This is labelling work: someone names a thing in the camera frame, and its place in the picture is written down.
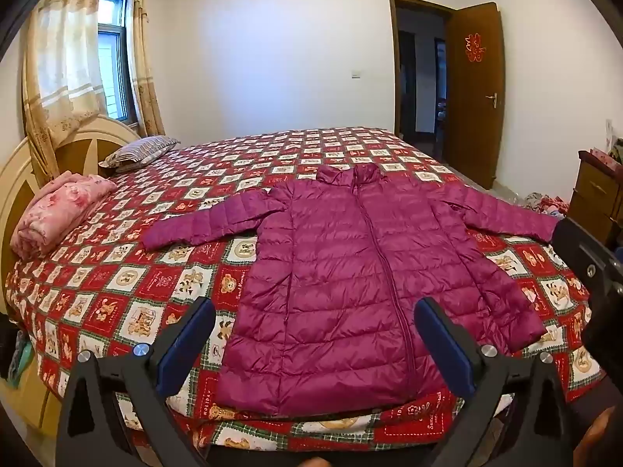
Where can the window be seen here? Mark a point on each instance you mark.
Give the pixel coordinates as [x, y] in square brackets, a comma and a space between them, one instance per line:
[114, 58]

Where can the beige narrow floral curtain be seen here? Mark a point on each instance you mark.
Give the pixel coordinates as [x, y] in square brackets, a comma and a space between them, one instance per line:
[146, 73]

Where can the cream wooden headboard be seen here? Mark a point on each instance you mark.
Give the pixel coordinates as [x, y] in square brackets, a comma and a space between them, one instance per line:
[19, 175]

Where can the red checked bear bedspread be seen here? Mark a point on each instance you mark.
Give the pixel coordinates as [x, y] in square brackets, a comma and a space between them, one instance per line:
[146, 262]

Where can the purple quilted down jacket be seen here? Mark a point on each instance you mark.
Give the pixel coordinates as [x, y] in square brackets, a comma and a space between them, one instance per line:
[340, 277]

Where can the striped pillow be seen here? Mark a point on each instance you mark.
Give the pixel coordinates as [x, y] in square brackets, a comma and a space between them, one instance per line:
[141, 151]

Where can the brown wooden door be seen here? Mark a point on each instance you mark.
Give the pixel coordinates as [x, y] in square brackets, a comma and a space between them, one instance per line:
[474, 121]

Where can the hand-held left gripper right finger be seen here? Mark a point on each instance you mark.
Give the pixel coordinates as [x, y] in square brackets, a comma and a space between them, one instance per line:
[448, 345]

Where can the dark cloth bundle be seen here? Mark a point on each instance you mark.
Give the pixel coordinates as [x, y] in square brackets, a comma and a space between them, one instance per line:
[12, 355]

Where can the dark wooden door frame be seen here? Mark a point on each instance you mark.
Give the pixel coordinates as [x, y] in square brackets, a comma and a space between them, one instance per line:
[393, 58]

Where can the pile of clothes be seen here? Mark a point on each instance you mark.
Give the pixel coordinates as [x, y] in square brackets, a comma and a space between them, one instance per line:
[547, 204]

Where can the brown wooden dresser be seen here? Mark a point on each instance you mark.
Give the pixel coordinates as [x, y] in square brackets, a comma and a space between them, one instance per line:
[591, 194]

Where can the clutter on dresser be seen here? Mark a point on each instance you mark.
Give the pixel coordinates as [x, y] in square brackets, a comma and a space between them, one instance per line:
[615, 146]

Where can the pink folded floral blanket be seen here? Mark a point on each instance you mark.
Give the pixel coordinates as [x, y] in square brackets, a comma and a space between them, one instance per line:
[58, 209]

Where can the beige sheer floral curtain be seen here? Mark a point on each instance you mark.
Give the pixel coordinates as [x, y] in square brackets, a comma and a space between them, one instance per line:
[58, 58]

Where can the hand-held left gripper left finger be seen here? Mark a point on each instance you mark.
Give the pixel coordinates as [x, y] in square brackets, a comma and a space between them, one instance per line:
[187, 345]

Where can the red paper door decoration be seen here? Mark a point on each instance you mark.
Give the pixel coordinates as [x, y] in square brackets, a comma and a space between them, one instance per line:
[475, 47]

